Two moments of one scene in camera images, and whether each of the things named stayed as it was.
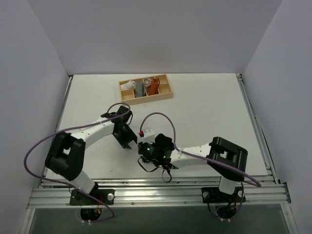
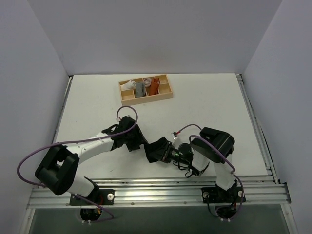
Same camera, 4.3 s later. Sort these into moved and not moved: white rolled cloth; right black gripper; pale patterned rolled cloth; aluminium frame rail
Moved: right black gripper
Not moved: aluminium frame rail; white rolled cloth; pale patterned rolled cloth
